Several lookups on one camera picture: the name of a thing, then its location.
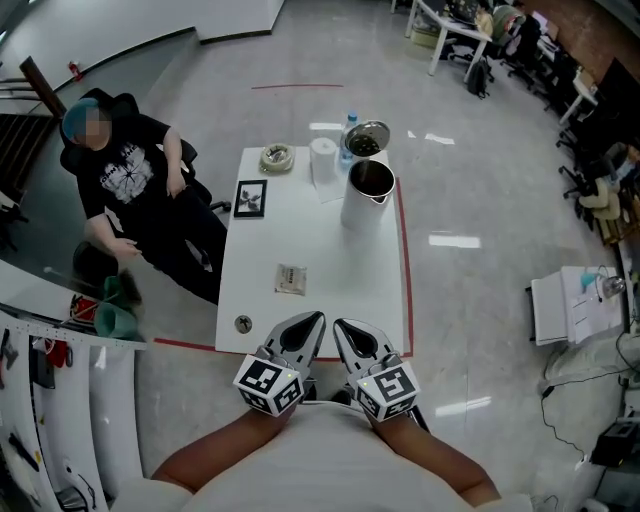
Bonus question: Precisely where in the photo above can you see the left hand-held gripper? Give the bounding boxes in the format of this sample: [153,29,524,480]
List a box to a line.
[232,310,328,417]

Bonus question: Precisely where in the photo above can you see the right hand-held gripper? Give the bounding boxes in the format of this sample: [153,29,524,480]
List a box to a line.
[332,318,420,422]

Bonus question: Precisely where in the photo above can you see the beige tea bag packet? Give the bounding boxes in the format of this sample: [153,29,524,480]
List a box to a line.
[273,263,308,296]

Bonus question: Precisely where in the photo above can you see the white electric kettle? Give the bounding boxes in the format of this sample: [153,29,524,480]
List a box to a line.
[340,119,399,232]

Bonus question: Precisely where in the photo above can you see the person's right forearm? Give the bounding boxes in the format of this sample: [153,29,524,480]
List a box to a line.
[369,412,501,511]

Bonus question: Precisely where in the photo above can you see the person's left forearm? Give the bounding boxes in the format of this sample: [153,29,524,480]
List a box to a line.
[149,407,301,496]

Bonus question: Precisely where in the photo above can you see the person's white shirt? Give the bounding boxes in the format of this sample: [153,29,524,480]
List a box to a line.
[112,399,536,512]

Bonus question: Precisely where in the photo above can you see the white paper towel sheet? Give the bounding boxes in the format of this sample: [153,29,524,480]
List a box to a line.
[310,179,347,205]

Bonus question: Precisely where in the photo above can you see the green bucket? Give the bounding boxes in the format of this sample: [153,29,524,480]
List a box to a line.
[94,277,141,341]

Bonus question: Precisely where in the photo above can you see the white paper towel roll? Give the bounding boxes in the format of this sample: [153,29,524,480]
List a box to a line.
[308,137,339,186]

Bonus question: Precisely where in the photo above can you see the beige tape roll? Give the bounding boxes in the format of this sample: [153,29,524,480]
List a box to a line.
[259,143,296,174]

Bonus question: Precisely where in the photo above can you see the clear water bottle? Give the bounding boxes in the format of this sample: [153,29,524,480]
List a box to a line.
[339,112,359,171]

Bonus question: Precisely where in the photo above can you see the white cart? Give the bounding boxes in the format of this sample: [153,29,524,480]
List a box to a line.
[529,264,626,347]

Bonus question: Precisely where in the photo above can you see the white shelf unit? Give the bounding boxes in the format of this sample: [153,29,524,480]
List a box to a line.
[0,299,149,512]

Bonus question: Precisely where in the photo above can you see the white paper sheets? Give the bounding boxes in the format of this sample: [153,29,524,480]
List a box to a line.
[569,292,624,344]

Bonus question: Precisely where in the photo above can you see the red tool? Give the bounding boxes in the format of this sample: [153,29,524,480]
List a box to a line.
[48,340,71,369]

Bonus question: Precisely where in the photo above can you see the black equipment box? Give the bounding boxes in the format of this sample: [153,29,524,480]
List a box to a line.
[589,419,640,469]

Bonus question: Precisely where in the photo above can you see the beige office chair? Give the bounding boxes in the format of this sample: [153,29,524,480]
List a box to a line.
[579,144,632,236]

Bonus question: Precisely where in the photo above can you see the black backpack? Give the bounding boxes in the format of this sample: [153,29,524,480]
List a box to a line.
[467,57,495,99]

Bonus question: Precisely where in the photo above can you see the white desk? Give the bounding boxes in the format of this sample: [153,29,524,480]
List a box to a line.
[409,0,494,76]

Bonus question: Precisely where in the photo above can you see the dark staircase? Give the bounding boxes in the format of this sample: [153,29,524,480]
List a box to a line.
[0,55,69,201]

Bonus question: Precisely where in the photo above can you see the black picture frame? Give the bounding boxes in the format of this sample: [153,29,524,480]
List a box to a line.
[233,178,269,220]

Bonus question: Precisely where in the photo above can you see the black floor cable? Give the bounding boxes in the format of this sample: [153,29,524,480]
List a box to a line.
[539,369,640,466]

